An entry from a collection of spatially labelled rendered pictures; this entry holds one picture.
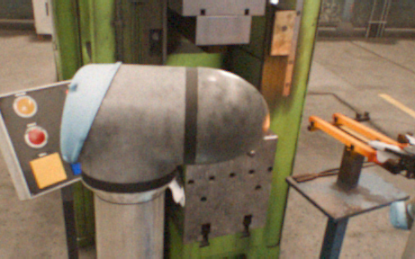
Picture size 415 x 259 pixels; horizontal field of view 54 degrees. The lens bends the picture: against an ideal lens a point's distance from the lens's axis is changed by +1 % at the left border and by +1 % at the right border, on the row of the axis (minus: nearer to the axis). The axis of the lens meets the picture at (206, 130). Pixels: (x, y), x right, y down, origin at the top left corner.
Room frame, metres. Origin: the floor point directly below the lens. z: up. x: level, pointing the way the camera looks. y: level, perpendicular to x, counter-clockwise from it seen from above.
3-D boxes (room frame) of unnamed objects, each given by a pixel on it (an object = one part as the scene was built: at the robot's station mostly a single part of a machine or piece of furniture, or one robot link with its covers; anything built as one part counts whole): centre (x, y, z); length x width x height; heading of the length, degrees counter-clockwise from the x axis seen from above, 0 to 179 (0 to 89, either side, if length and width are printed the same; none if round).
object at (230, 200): (1.60, 0.00, 0.69); 0.56 x 0.38 x 0.45; 23
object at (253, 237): (1.60, 0.00, 0.23); 0.55 x 0.37 x 0.47; 23
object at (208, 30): (1.57, 0.04, 1.32); 0.42 x 0.20 x 0.10; 23
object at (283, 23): (1.62, -0.28, 1.27); 0.09 x 0.02 x 0.17; 113
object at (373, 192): (1.42, -0.59, 0.70); 0.40 x 0.30 x 0.02; 118
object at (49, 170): (0.92, 0.42, 1.01); 0.07 x 0.05 x 0.07; 138
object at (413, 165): (1.06, -0.64, 1.02); 0.12 x 0.08 x 0.09; 27
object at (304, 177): (1.56, -0.65, 0.71); 0.60 x 0.04 x 0.01; 117
